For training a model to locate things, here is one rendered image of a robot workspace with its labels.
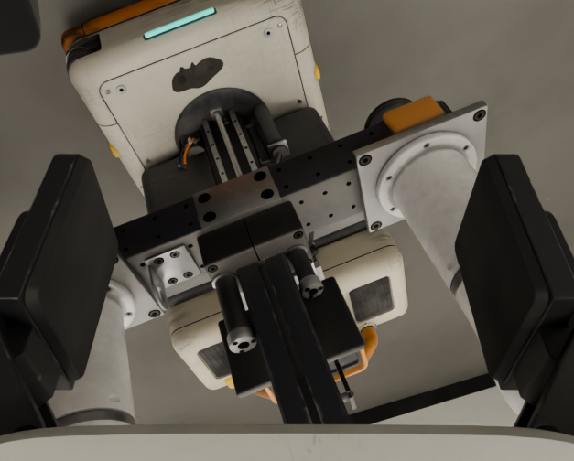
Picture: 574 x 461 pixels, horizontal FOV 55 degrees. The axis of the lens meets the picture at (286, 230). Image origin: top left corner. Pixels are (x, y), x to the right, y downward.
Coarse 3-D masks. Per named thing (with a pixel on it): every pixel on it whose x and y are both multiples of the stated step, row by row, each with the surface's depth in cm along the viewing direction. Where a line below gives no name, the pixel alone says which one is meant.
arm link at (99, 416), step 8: (64, 416) 52; (72, 416) 52; (80, 416) 52; (88, 416) 52; (96, 416) 52; (104, 416) 52; (112, 416) 53; (120, 416) 54; (128, 416) 55; (64, 424) 51; (72, 424) 51; (80, 424) 51; (88, 424) 51; (96, 424) 52; (104, 424) 52; (112, 424) 52; (120, 424) 53; (128, 424) 54
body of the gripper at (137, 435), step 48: (48, 432) 7; (96, 432) 7; (144, 432) 7; (192, 432) 7; (240, 432) 7; (288, 432) 7; (336, 432) 7; (384, 432) 7; (432, 432) 7; (480, 432) 7; (528, 432) 7
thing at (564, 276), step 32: (512, 160) 12; (480, 192) 12; (512, 192) 11; (480, 224) 12; (512, 224) 10; (544, 224) 10; (480, 256) 12; (512, 256) 10; (544, 256) 10; (480, 288) 12; (512, 288) 10; (544, 288) 9; (480, 320) 12; (512, 320) 10; (544, 320) 10; (512, 352) 11; (544, 352) 9; (512, 384) 11; (544, 384) 10
